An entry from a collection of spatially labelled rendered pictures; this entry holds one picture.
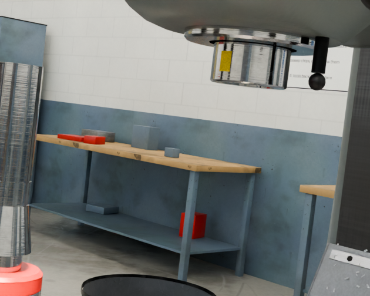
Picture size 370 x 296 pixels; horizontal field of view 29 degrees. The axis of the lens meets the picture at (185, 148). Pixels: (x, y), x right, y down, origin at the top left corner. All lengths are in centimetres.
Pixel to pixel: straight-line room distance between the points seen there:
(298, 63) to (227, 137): 89
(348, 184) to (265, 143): 492
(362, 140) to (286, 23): 45
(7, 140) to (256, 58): 15
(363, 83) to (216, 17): 46
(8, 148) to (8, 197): 3
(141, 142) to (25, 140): 589
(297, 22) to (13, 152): 16
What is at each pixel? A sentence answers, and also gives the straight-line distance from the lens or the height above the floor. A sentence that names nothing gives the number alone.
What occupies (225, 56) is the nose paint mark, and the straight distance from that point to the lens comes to 43.
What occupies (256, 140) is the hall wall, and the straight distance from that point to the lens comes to 580.
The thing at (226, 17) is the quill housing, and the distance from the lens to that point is 38.
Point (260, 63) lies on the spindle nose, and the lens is 42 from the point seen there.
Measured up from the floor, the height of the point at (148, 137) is 99.
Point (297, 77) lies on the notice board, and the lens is 562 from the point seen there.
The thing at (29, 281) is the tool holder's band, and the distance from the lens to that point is 39.
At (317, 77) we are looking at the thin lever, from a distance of 41.
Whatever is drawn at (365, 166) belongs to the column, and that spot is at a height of 122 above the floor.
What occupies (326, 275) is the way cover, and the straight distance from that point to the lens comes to 83.
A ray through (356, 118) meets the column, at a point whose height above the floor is 127.
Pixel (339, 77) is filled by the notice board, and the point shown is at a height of 163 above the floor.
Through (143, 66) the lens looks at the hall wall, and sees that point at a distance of 684.
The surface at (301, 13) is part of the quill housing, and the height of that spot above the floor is 132.
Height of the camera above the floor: 126
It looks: 3 degrees down
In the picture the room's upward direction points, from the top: 7 degrees clockwise
